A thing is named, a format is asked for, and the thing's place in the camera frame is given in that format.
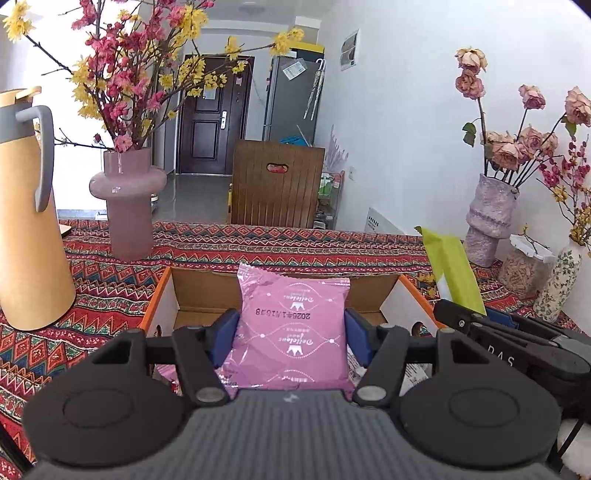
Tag clear storage jar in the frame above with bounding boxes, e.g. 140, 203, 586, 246
498, 234, 555, 301

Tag dried pink roses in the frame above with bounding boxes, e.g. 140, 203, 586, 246
455, 46, 591, 188

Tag red berry and yellow branches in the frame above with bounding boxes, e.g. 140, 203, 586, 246
538, 134, 591, 250

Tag purple dried grass bunch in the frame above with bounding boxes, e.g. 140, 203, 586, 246
325, 124, 347, 171

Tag small storage shelf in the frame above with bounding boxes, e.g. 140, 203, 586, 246
314, 168, 345, 230

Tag dark wooden door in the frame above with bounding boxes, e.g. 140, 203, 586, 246
178, 54, 254, 175

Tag brown wooden chair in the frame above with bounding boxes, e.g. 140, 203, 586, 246
229, 140, 325, 229

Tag pink and yellow blossom branches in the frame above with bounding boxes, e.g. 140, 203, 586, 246
0, 0, 305, 153

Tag red patterned tablecloth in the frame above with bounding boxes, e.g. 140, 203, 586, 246
0, 219, 591, 480

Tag wide green snack packet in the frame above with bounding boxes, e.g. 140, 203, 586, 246
414, 226, 488, 317

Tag grey refrigerator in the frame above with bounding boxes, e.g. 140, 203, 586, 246
262, 55, 324, 146

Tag hanging folded umbrella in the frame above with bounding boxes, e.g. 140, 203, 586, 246
303, 58, 326, 121

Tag textured purple vase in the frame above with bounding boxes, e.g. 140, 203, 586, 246
464, 173, 520, 268

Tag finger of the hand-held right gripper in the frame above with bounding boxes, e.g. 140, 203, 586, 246
434, 299, 490, 335
485, 308, 578, 349

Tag red cardboard box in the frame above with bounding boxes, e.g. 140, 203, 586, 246
139, 265, 448, 398

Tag pink snack packet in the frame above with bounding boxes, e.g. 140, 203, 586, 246
217, 263, 356, 393

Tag yellow thermos jug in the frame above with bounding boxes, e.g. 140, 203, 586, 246
0, 87, 77, 330

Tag white floral vase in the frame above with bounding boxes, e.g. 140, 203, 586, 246
533, 240, 583, 324

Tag white wall heater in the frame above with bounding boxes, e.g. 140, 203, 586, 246
365, 208, 407, 234

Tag white wall panel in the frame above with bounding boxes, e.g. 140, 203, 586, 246
339, 30, 360, 71

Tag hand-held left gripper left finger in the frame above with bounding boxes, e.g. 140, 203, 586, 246
91, 309, 238, 407

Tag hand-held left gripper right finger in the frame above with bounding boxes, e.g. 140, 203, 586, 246
344, 308, 492, 408

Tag pink glass vase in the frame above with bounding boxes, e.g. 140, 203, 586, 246
89, 148, 167, 261

